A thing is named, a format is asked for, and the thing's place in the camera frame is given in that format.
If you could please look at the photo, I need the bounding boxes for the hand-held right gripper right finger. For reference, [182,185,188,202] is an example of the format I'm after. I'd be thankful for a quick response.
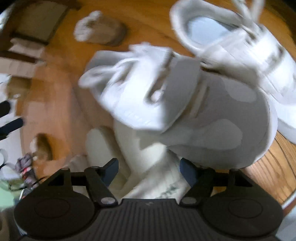
[179,158,254,207]

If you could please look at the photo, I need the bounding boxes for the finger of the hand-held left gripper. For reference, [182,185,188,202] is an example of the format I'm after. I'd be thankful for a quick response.
[0,100,11,117]
[0,117,25,140]

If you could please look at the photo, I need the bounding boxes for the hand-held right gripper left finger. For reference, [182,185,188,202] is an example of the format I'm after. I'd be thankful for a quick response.
[46,158,119,206]

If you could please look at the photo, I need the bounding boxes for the cream slide slipper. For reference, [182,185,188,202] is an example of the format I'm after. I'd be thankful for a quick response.
[85,126,121,193]
[114,120,186,200]

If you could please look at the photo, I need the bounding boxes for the white lace-up sneaker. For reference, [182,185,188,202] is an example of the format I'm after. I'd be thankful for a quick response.
[78,42,278,169]
[169,0,296,133]

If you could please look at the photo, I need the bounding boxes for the tan fur-lined boot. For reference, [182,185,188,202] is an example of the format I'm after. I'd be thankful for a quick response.
[73,10,127,47]
[31,133,53,161]

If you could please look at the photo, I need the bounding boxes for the grey slipper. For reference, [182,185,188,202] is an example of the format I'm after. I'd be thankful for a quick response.
[14,152,36,179]

